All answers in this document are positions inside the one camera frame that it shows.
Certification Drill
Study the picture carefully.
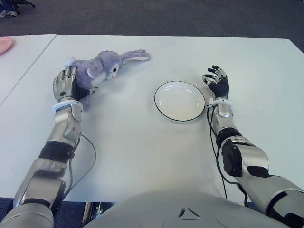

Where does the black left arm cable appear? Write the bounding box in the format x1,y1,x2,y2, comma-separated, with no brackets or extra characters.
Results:
62,134,97,200

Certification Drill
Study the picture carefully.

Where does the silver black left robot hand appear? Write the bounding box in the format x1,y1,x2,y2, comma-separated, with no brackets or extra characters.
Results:
52,66,99,102

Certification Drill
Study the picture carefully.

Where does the long black right arm cable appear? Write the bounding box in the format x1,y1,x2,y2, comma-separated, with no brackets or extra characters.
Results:
207,105,229,199

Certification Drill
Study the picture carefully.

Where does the black office chair base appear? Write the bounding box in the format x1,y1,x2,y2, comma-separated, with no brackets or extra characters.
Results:
11,0,36,9

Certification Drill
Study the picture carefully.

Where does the white sneaker shoe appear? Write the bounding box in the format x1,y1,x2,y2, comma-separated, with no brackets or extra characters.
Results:
0,9,18,18

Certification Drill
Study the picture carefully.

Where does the purple plush rabbit doll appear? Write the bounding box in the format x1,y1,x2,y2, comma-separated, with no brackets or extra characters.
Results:
65,49,152,113

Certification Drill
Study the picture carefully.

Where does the short black right arm cable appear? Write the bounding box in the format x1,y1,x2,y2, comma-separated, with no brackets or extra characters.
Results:
237,182,250,208

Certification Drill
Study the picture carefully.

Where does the pink plate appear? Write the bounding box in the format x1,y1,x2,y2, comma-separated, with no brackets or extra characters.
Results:
0,36,16,55

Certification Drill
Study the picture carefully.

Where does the grey robot torso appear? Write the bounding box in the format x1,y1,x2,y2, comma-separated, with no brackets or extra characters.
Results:
83,189,285,228

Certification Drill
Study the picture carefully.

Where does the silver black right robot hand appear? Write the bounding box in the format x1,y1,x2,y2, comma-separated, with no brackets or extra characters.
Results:
201,64,230,98

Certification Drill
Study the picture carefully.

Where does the white plate with black rim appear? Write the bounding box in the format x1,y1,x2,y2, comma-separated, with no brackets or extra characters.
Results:
154,81,206,123

